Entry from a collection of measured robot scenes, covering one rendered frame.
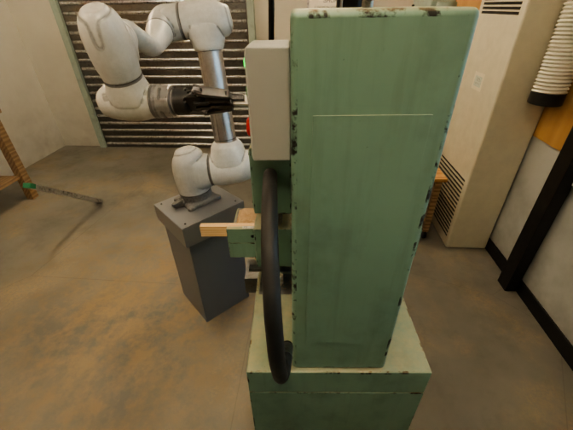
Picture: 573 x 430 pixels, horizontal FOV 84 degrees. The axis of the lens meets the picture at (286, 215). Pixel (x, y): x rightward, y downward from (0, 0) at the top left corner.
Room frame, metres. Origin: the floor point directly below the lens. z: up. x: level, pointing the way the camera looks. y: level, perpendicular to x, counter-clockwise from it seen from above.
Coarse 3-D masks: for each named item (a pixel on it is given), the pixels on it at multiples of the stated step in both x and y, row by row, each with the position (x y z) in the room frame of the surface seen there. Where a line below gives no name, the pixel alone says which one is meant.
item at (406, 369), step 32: (288, 288) 0.69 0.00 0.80; (256, 320) 0.57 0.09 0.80; (288, 320) 0.57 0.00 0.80; (256, 352) 0.47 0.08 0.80; (416, 352) 0.47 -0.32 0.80; (256, 384) 0.42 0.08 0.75; (288, 384) 0.42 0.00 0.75; (320, 384) 0.42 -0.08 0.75; (352, 384) 0.42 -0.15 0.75; (384, 384) 0.42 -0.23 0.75; (416, 384) 0.41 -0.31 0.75
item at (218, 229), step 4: (200, 224) 0.84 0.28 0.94; (204, 224) 0.84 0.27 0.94; (208, 224) 0.84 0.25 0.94; (212, 224) 0.84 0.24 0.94; (216, 224) 0.84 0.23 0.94; (220, 224) 0.84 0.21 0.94; (224, 224) 0.83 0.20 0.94; (200, 228) 0.83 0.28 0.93; (204, 228) 0.83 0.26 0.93; (208, 228) 0.83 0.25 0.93; (212, 228) 0.83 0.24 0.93; (216, 228) 0.83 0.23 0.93; (220, 228) 0.83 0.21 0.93; (224, 228) 0.83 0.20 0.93; (200, 232) 0.83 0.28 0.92; (204, 232) 0.83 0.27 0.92; (208, 232) 0.83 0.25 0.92; (212, 232) 0.83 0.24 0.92; (216, 232) 0.83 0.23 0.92; (220, 232) 0.83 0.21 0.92; (224, 232) 0.83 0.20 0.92
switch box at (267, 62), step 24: (264, 48) 0.46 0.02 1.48; (288, 48) 0.46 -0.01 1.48; (264, 72) 0.46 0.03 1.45; (288, 72) 0.46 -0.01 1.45; (264, 96) 0.46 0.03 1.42; (288, 96) 0.46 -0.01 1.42; (264, 120) 0.46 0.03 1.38; (288, 120) 0.46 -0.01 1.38; (264, 144) 0.46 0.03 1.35; (288, 144) 0.46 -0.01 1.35
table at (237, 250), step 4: (240, 208) 0.99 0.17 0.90; (236, 212) 0.97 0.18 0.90; (236, 216) 0.94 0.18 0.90; (236, 220) 0.92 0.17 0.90; (232, 244) 0.79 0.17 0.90; (236, 244) 0.79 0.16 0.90; (240, 244) 0.79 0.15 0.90; (244, 244) 0.79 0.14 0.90; (248, 244) 0.79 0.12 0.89; (252, 244) 0.79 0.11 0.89; (232, 248) 0.79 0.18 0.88; (236, 248) 0.79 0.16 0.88; (240, 248) 0.79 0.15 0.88; (244, 248) 0.79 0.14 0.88; (248, 248) 0.79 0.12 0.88; (252, 248) 0.79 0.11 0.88; (416, 248) 0.78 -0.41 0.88; (232, 252) 0.79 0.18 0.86; (236, 252) 0.79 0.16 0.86; (240, 252) 0.79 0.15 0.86; (244, 252) 0.79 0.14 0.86; (248, 252) 0.79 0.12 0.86; (252, 252) 0.79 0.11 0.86; (232, 256) 0.79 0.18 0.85; (236, 256) 0.79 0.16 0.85; (240, 256) 0.79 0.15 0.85; (244, 256) 0.79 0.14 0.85; (248, 256) 0.79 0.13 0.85; (252, 256) 0.79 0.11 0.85
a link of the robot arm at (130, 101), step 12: (108, 84) 0.88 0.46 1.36; (120, 84) 0.88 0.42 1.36; (132, 84) 0.89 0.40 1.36; (144, 84) 0.92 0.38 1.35; (96, 96) 0.92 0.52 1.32; (108, 96) 0.89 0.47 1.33; (120, 96) 0.88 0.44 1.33; (132, 96) 0.89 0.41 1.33; (144, 96) 0.90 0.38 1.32; (108, 108) 0.90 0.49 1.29; (120, 108) 0.89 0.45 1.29; (132, 108) 0.89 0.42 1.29; (144, 108) 0.90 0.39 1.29; (132, 120) 0.92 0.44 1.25
